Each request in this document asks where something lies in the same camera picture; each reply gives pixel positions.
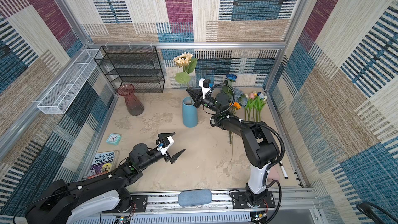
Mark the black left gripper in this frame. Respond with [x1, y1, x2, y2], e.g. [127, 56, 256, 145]
[139, 132, 184, 172]

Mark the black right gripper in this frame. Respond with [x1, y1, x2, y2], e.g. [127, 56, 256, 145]
[186, 88, 219, 114]

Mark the light blue cylindrical vase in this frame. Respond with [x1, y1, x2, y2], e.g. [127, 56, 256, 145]
[182, 96, 198, 128]

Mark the cream sunflower with stem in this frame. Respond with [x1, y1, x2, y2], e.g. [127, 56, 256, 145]
[173, 52, 198, 89]

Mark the dark blue rose stem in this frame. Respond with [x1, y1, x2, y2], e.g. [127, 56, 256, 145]
[223, 74, 237, 96]

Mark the pale blue rose bouquet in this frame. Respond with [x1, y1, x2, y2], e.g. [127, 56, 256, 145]
[221, 84, 248, 107]

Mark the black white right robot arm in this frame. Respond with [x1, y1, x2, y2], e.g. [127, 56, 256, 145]
[187, 86, 285, 207]

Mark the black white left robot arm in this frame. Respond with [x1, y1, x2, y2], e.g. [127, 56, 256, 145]
[25, 133, 183, 224]

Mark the red ribbed glass vase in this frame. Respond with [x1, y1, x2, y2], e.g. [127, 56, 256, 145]
[117, 84, 144, 116]

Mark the blue grey cushion pad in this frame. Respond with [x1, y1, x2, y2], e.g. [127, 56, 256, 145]
[178, 189, 212, 207]

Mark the teal small alarm clock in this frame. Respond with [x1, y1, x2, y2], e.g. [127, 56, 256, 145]
[106, 133, 121, 146]

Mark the colourful tulip bunch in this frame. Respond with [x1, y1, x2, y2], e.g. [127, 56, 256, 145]
[242, 91, 267, 122]

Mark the treehouse paperback book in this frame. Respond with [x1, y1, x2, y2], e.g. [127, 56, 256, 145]
[87, 151, 116, 179]

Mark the pink pencil case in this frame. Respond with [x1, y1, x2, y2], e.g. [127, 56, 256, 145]
[267, 166, 280, 183]

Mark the black white marker pen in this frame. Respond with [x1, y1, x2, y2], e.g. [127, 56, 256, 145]
[279, 162, 289, 179]

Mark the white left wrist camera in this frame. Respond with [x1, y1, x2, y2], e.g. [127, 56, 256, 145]
[157, 137, 174, 156]

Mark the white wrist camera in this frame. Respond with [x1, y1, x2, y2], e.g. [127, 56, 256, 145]
[199, 78, 213, 99]
[157, 137, 174, 156]

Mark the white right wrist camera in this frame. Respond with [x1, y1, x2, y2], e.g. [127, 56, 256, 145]
[199, 78, 213, 99]

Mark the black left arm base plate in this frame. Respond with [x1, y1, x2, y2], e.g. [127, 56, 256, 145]
[117, 195, 148, 214]

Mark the black wire shelf rack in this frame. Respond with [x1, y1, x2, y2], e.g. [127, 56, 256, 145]
[94, 46, 165, 93]

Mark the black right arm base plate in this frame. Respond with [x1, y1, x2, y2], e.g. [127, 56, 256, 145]
[229, 190, 276, 209]

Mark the white wire mesh basket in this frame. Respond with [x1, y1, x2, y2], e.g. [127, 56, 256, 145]
[37, 49, 98, 115]

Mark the black cable at corner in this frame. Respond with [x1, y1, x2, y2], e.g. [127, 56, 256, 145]
[356, 201, 398, 224]

